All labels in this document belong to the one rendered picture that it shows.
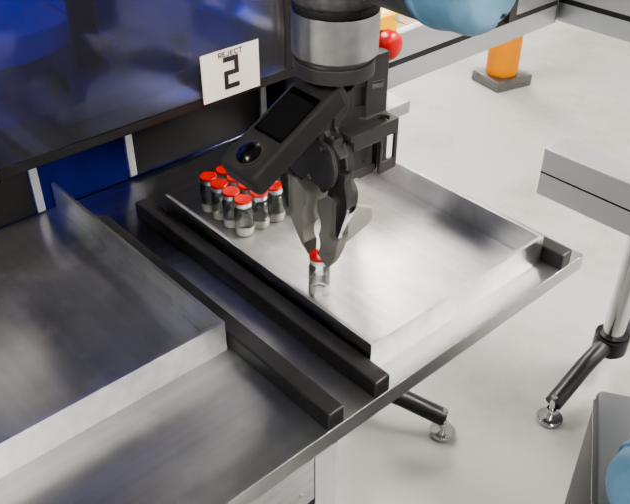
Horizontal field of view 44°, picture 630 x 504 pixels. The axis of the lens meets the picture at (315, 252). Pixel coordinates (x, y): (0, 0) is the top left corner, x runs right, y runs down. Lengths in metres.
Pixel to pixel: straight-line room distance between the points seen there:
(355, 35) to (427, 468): 1.29
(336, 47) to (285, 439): 0.33
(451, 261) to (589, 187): 0.98
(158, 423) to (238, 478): 0.09
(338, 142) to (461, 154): 2.27
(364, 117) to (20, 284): 0.40
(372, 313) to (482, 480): 1.05
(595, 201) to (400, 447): 0.70
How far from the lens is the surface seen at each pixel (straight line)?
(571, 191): 1.86
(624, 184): 1.78
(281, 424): 0.69
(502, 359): 2.08
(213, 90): 0.96
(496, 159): 2.95
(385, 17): 1.12
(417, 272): 0.86
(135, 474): 0.67
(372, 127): 0.72
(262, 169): 0.66
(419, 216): 0.95
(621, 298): 1.93
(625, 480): 0.58
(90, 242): 0.93
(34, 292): 0.87
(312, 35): 0.66
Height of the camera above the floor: 1.40
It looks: 36 degrees down
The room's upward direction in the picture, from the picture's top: straight up
